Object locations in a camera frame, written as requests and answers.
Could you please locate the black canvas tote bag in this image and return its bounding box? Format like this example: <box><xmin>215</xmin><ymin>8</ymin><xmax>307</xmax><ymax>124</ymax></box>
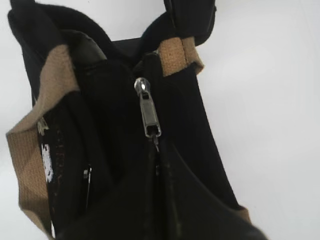
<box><xmin>6</xmin><ymin>0</ymin><xmax>265</xmax><ymax>240</ymax></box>

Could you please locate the metal zipper pull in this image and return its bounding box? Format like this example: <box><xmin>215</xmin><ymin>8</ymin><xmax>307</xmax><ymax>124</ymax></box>
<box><xmin>134</xmin><ymin>77</ymin><xmax>162</xmax><ymax>139</ymax></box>

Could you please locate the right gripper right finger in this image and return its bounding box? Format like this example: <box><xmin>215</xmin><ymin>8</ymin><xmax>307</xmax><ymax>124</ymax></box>
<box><xmin>164</xmin><ymin>0</ymin><xmax>217</xmax><ymax>46</ymax></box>

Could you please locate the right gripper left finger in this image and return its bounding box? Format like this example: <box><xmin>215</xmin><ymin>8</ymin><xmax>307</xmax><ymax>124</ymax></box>
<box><xmin>61</xmin><ymin>29</ymin><xmax>107</xmax><ymax>66</ymax></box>

